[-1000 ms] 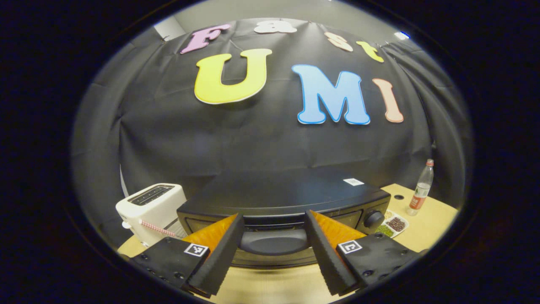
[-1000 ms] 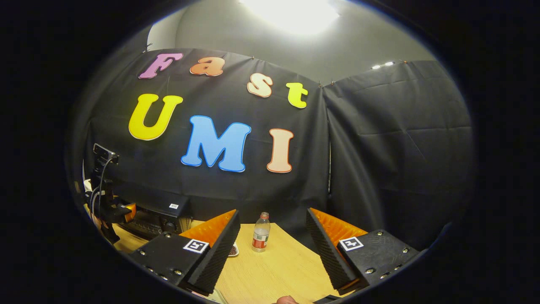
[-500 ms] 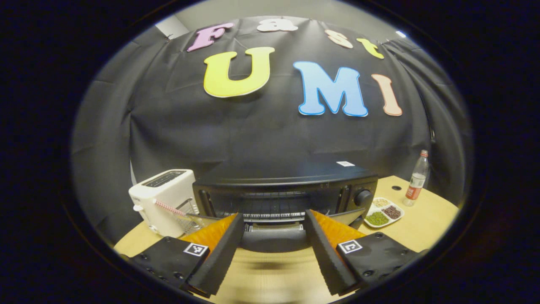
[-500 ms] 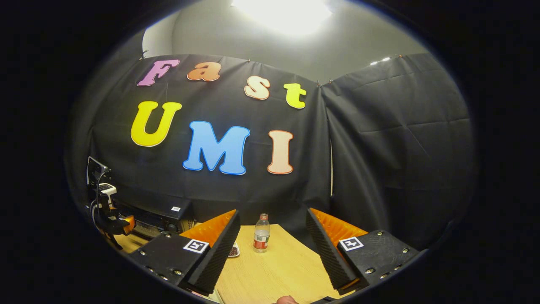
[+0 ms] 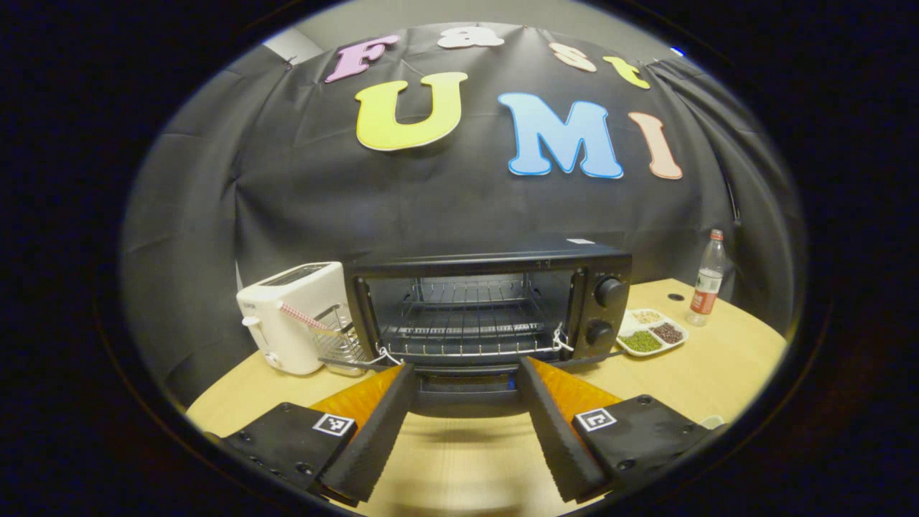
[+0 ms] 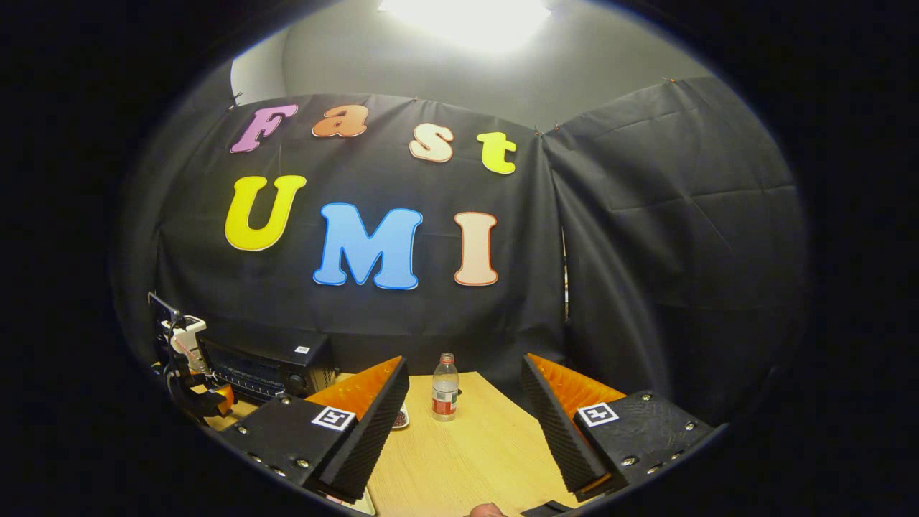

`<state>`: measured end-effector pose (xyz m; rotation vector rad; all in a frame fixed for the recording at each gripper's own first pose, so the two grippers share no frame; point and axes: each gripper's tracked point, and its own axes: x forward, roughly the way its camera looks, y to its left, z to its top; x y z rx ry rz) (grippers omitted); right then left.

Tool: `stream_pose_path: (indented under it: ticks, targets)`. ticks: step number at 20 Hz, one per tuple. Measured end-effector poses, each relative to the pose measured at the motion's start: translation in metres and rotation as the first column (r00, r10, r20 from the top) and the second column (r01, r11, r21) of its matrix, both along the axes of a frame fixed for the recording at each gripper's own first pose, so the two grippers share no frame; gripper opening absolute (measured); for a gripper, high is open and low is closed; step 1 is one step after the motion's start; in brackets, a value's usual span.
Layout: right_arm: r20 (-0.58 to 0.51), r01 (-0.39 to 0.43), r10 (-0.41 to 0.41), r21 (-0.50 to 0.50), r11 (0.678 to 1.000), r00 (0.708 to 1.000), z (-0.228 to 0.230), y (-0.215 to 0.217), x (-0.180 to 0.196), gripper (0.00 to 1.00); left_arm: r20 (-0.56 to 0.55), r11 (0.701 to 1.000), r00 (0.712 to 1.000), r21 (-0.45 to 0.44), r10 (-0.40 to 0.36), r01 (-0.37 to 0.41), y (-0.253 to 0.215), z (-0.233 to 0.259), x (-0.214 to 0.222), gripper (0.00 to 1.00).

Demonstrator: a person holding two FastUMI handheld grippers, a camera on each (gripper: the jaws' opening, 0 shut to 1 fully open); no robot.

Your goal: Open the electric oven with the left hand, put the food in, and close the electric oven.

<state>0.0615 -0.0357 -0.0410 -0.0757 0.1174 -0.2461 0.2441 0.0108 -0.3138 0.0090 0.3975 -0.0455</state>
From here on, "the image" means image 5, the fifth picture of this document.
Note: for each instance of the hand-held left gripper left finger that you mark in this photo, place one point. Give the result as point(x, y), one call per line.
point(373, 445)

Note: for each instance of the clear plastic bottle red label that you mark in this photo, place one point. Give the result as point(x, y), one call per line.
point(706, 287)

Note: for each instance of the white toaster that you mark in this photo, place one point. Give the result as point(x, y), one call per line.
point(287, 323)

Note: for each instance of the white divided dish with beans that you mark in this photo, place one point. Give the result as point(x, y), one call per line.
point(650, 332)

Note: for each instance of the black electric oven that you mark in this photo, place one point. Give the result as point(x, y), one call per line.
point(603, 323)

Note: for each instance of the black backdrop cloth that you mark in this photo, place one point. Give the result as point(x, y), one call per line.
point(467, 201)

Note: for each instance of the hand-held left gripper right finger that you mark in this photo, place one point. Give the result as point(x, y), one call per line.
point(556, 445)

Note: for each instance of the pink striped straw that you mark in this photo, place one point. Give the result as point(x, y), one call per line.
point(305, 317)

